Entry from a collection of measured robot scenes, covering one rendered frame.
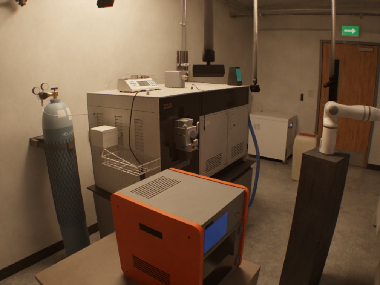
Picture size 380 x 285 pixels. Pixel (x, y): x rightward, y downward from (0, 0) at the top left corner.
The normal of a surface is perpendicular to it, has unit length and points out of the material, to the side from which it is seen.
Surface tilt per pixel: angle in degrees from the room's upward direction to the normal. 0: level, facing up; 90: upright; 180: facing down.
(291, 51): 90
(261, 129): 90
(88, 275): 0
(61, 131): 90
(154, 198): 0
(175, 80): 90
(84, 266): 0
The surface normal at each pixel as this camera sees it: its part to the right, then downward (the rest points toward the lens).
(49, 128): 0.02, 0.25
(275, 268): 0.00, -0.96
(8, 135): 0.82, 0.15
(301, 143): -0.57, 0.12
